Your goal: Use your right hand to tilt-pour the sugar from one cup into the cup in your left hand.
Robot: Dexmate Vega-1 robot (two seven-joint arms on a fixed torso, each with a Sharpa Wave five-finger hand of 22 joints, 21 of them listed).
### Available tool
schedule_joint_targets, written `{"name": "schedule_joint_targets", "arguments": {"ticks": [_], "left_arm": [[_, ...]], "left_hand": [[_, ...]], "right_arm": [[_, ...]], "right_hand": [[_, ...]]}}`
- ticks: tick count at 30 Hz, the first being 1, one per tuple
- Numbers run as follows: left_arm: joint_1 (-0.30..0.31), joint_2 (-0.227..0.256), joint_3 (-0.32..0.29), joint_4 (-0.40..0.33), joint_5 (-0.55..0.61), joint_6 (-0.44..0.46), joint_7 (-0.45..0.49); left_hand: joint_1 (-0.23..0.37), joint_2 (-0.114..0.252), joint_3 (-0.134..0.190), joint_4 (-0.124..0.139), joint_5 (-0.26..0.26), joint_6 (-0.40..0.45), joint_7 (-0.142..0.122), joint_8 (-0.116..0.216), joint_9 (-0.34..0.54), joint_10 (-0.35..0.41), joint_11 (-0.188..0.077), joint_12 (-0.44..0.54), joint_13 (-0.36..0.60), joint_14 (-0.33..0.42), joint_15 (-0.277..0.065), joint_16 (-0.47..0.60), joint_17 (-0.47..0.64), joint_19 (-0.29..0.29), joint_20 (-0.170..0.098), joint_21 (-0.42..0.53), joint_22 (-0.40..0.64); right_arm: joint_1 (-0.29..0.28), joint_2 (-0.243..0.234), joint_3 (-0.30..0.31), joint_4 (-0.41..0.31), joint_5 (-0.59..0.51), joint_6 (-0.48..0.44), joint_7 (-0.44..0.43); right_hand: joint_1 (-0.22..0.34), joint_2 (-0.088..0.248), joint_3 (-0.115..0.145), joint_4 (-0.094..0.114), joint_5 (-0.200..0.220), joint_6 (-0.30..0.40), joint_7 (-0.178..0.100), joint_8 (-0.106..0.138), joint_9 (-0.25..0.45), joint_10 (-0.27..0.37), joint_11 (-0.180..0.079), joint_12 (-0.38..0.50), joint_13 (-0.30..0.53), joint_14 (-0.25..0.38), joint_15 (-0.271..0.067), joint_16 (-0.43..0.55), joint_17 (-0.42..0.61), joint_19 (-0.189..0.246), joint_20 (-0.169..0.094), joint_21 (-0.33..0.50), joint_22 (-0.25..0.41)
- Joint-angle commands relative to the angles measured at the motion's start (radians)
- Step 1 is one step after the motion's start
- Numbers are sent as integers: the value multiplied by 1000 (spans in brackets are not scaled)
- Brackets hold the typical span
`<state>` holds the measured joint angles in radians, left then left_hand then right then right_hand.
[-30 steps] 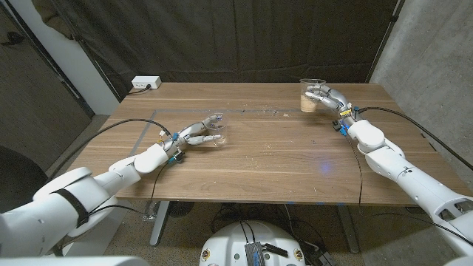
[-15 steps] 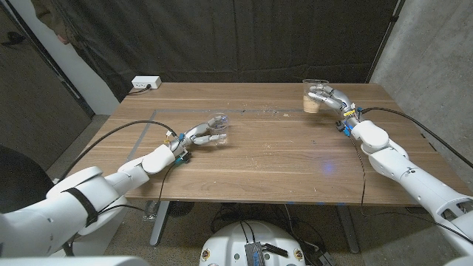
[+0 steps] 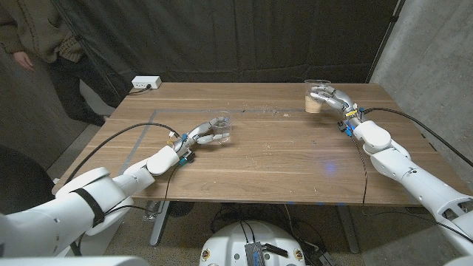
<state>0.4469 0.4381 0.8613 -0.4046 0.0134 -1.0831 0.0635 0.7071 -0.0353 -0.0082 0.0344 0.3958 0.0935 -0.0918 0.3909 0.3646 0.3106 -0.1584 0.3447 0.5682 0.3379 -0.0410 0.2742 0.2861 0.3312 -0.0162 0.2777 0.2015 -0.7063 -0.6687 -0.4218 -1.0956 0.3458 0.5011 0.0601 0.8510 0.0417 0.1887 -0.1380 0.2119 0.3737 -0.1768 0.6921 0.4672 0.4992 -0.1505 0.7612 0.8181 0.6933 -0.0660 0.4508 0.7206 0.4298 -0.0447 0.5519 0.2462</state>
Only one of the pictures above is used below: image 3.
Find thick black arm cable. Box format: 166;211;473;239
363;106;473;168
64;122;183;186

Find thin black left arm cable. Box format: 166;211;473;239
102;162;186;217

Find grey table leg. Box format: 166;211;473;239
149;200;171;247
335;205;361;255

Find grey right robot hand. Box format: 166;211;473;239
309;84;365;127

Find black power strip cable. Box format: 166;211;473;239
126;85;153;97

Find white robot torso edge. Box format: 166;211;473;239
0;255;149;266

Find white power strip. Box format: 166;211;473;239
131;75;163;90

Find black backdrop curtain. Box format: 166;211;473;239
50;0;406;101

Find clear plastic cup with sugar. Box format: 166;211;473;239
303;78;332;115

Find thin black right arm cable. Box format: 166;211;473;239
347;134;369;206

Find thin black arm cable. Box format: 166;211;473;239
102;162;186;217
347;134;369;206

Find black chair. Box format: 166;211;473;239
0;143;57;216

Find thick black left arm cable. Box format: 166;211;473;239
64;122;183;186

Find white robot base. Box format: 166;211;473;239
198;220;308;266

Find black round fan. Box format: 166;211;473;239
167;201;196;219

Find person in olive sweater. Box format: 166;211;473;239
0;0;112;127

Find grey electronics box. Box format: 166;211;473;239
244;241;267;266

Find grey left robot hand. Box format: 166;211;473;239
173;116;232;157

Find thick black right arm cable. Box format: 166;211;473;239
363;106;473;168

